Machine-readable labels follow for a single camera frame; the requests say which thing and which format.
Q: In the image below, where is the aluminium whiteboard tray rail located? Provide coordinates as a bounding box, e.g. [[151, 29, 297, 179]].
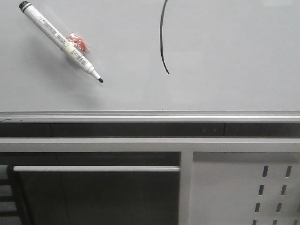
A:
[[0, 110, 300, 123]]

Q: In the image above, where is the white metal stand frame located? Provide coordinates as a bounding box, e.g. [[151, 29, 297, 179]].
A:
[[0, 138, 300, 225]]

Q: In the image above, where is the red round magnet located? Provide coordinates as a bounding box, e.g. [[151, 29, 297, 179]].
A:
[[67, 33, 88, 55]]

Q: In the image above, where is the white round crossbar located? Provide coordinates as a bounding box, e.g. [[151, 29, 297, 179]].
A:
[[13, 165, 180, 173]]

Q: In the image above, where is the black frame at lower left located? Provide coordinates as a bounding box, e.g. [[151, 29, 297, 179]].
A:
[[0, 165, 31, 225]]

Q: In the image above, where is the white perforated metal panel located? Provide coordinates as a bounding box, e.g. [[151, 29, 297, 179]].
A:
[[190, 152, 300, 225]]

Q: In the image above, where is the white whiteboard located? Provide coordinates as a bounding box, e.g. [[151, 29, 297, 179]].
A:
[[0, 0, 300, 112]]

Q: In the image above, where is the white whiteboard marker pen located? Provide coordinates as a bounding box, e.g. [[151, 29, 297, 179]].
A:
[[19, 0, 104, 83]]

